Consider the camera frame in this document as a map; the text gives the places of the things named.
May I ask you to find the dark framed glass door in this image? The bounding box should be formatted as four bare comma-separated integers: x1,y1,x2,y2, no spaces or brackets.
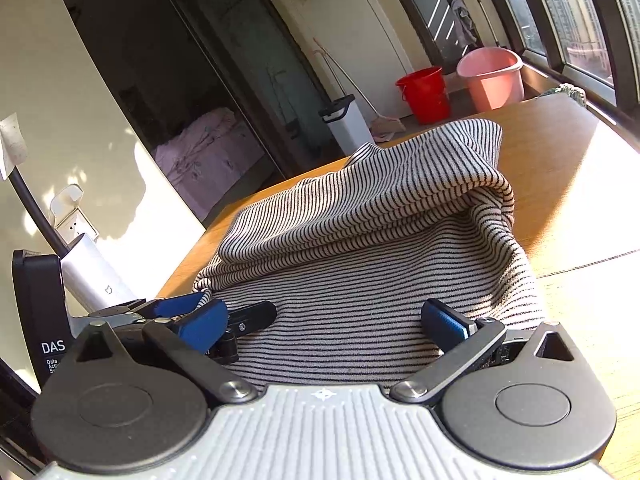
377,0,501,75

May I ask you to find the red plastic bucket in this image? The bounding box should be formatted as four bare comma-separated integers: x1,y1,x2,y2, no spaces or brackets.
395,66,452,125

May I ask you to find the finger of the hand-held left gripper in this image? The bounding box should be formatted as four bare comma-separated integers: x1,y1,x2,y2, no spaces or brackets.
204,301,279,367
87,293,215,335

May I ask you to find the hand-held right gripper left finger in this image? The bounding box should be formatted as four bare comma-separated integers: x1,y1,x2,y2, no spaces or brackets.
75,299,258,406

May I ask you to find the broom with long handle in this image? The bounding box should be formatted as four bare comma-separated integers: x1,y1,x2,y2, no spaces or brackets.
312,39,407,137

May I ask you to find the pink plastic basin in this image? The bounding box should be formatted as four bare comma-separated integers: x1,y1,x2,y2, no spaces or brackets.
455,47,525,113

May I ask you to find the black white striped garment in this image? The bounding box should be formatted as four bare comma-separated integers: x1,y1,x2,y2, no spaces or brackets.
192,118,551,391

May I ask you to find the black cable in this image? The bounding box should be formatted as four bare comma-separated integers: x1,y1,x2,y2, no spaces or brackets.
10,166,70,257

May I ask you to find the white wall socket with cover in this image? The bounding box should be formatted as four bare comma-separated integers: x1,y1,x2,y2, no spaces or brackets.
49,184,99,242

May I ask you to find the grey hanging cloth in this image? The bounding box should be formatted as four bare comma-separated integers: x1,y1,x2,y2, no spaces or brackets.
449,0,484,47

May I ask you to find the white tall appliance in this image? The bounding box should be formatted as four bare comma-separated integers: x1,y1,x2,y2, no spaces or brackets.
60,236,142,317

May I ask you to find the dark window frame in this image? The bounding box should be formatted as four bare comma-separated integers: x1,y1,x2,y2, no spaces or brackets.
470,0,640,128

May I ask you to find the white trash bin black lid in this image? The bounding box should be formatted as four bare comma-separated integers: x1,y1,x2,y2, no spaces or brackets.
319,95,374,157

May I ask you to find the mop in hallway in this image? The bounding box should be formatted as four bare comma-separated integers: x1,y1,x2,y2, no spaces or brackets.
269,67,302,137

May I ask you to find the white wall plug cover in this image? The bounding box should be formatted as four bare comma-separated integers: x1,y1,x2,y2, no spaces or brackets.
0,114,29,181

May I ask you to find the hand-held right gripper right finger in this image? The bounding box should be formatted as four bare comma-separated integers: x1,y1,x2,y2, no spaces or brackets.
391,298,576,406

